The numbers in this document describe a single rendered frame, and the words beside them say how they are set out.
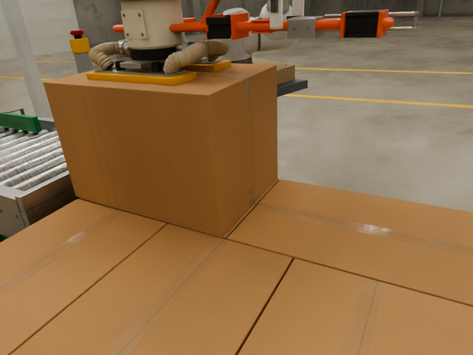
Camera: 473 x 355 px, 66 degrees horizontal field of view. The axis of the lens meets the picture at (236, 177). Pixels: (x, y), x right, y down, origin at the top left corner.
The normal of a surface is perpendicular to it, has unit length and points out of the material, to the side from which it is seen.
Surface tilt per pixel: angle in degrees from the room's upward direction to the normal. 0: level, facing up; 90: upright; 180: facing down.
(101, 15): 90
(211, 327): 0
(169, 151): 90
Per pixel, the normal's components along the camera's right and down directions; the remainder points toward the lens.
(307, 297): -0.06, -0.90
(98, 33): 0.66, 0.29
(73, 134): -0.48, 0.41
